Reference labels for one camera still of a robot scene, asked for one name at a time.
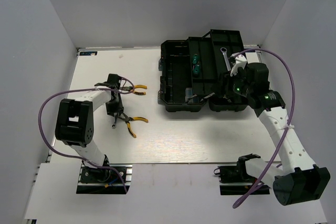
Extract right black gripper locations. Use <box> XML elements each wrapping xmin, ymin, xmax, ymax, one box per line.
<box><xmin>211</xmin><ymin>67</ymin><xmax>254</xmax><ymax>98</ymax></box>

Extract small silver combination wrench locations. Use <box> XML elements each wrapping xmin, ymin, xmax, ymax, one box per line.
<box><xmin>111</xmin><ymin>121</ymin><xmax>116</xmax><ymax>129</ymax></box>

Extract large silver ratchet wrench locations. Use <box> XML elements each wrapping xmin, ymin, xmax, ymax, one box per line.
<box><xmin>220</xmin><ymin>47</ymin><xmax>231</xmax><ymax>71</ymax></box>

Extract green stubby screwdriver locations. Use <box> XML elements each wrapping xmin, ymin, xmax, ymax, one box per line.
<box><xmin>193</xmin><ymin>64</ymin><xmax>201</xmax><ymax>77</ymax></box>
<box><xmin>192</xmin><ymin>54</ymin><xmax>200</xmax><ymax>65</ymax></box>

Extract black plastic toolbox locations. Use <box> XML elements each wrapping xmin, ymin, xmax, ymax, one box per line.
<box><xmin>158</xmin><ymin>29</ymin><xmax>247</xmax><ymax>112</ymax></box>

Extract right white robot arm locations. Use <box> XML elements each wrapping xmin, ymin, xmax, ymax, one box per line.
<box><xmin>225</xmin><ymin>63</ymin><xmax>330</xmax><ymax>209</ymax></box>

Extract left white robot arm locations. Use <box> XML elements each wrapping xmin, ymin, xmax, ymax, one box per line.
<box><xmin>55</xmin><ymin>74</ymin><xmax>123</xmax><ymax>182</ymax></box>

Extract yellow long-nose pliers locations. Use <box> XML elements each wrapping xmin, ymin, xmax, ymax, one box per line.
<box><xmin>117</xmin><ymin>111</ymin><xmax>149</xmax><ymax>138</ymax></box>

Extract blue label sticker left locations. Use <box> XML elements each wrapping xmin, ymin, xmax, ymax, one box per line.
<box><xmin>79</xmin><ymin>51</ymin><xmax>98</xmax><ymax>56</ymax></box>

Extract clear plastic parts box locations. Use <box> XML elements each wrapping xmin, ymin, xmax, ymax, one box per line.
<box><xmin>185</xmin><ymin>88</ymin><xmax>193</xmax><ymax>103</ymax></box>

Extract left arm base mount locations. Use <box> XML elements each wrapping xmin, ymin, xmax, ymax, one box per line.
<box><xmin>76</xmin><ymin>165</ymin><xmax>132</xmax><ymax>195</ymax></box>

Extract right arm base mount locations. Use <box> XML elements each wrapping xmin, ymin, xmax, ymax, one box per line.
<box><xmin>214</xmin><ymin>165</ymin><xmax>257</xmax><ymax>196</ymax></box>

